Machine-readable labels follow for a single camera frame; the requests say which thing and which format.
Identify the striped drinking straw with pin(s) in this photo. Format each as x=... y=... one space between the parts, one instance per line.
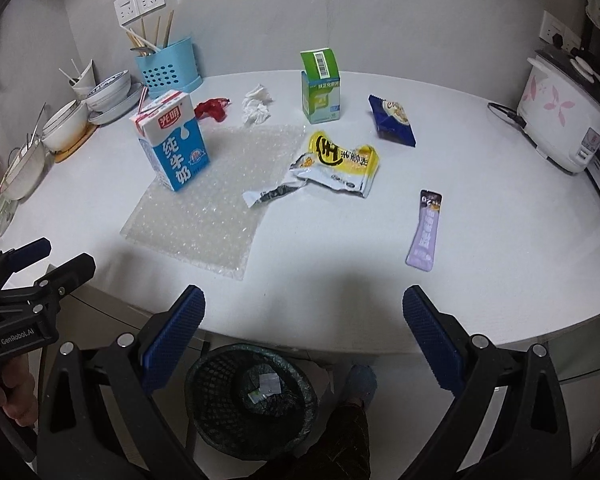
x=142 y=100

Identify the blue slipper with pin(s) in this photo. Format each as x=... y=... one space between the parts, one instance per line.
x=361 y=385

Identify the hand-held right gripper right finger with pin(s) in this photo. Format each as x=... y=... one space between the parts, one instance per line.
x=430 y=340

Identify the wooden chopstick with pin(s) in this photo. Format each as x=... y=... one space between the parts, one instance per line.
x=143 y=30
x=168 y=27
x=140 y=40
x=157 y=30

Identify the person's left hand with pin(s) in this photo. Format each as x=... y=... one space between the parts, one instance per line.
x=15 y=385

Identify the white dish at left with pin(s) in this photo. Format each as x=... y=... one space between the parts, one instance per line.
x=25 y=170

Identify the wall socket with black plug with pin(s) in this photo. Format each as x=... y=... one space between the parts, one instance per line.
x=550 y=25

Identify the black mesh trash bin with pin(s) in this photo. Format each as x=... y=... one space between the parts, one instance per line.
x=215 y=410

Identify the white stained bowl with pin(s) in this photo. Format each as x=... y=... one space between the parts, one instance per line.
x=65 y=127

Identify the red mesh bag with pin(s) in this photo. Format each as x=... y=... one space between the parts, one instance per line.
x=212 y=107

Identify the crumpled white tissue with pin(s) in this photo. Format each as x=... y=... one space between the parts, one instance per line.
x=255 y=107

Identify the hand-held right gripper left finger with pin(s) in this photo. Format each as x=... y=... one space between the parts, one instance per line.
x=180 y=330

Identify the dark blue snack packet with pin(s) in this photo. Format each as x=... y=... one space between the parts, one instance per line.
x=392 y=120

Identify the blue patterned bowl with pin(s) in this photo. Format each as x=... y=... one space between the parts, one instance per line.
x=107 y=92

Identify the clear bubble wrap sheet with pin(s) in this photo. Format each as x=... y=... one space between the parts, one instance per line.
x=205 y=220

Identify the white plate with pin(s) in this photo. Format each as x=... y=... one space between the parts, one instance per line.
x=125 y=107

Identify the person's leg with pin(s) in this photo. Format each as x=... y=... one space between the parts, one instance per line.
x=335 y=445

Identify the white floral rice cooker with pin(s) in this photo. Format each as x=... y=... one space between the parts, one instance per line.
x=560 y=110

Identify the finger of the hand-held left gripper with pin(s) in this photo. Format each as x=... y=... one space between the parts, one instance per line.
x=75 y=270
x=30 y=251

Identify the yellow snack wrapper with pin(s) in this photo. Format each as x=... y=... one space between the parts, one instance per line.
x=340 y=160

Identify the white cup with spoon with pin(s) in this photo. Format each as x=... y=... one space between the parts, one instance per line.
x=82 y=85

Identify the purple sachet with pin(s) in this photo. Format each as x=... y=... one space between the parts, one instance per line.
x=424 y=235

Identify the grey crumpled packet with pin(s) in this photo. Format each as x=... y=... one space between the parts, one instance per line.
x=262 y=390

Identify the blue utensil holder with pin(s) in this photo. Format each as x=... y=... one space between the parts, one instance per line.
x=167 y=67

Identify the green cardboard box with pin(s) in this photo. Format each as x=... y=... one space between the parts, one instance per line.
x=320 y=95

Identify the blue and white milk carton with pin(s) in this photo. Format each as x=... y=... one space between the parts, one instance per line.
x=175 y=150

